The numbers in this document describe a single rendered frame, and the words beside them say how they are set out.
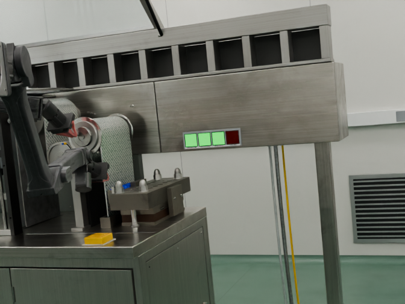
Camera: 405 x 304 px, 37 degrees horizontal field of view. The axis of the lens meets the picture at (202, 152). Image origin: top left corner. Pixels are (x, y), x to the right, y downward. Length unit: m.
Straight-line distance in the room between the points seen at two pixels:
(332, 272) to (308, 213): 2.25
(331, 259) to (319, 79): 0.75
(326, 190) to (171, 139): 0.67
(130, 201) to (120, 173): 0.22
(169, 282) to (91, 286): 0.29
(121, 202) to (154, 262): 0.28
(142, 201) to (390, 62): 2.83
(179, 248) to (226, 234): 2.76
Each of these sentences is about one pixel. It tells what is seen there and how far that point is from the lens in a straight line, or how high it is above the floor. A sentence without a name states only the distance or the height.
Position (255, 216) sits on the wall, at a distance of 4.93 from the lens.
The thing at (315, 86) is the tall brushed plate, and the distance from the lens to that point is 2.33.
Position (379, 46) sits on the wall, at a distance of 4.64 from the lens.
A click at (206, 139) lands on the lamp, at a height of 1.19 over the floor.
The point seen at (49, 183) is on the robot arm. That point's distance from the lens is 1.65.
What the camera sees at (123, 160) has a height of 1.13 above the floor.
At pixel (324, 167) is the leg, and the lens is 2.51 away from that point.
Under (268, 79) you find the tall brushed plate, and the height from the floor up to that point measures 1.40.
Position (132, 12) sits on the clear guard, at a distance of 2.56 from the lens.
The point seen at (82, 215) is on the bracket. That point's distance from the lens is 2.33.
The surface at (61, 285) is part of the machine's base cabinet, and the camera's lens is 2.18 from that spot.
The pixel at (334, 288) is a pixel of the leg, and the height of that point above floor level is 0.52.
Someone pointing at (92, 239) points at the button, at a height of 0.92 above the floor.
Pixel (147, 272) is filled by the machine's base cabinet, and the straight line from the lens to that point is 2.06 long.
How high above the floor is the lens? 1.34
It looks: 5 degrees down
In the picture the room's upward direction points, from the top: 5 degrees counter-clockwise
